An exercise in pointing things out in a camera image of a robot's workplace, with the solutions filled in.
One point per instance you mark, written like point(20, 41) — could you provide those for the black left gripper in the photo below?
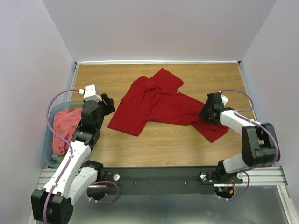
point(110, 106)

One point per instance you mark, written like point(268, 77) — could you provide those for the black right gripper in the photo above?
point(202, 113)

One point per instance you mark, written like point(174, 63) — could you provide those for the dark red t-shirt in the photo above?
point(157, 99)

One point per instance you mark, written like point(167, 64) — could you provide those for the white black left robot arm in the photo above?
point(53, 204)

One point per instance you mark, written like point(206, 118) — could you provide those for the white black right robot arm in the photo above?
point(259, 143)

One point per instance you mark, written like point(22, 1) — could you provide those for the pink t-shirt in bin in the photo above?
point(65, 123)

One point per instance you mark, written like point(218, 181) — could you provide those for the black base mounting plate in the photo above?
point(157, 181)

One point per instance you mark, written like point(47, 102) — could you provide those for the olive green garment in bin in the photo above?
point(57, 159)

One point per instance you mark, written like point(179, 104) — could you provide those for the clear blue plastic bin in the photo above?
point(47, 147)

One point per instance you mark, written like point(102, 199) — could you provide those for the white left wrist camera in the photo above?
point(90, 92)

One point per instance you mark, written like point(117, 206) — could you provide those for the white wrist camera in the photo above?
point(224, 98)
point(90, 92)

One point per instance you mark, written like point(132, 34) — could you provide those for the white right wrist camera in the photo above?
point(224, 98)

